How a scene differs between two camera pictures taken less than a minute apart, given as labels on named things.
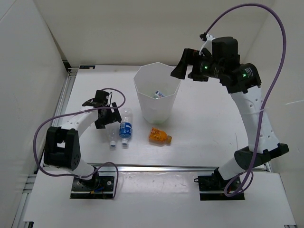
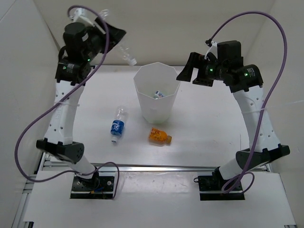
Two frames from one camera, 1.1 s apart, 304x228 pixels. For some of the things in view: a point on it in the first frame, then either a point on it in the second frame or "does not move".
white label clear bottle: (157, 95) does not move
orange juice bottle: (159, 137) does not move
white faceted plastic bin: (157, 88) does not move
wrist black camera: (100, 99) to (75, 36)
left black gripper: (114, 117) to (115, 35)
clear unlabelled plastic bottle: (112, 132) to (125, 51)
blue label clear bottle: (126, 129) to (117, 125)
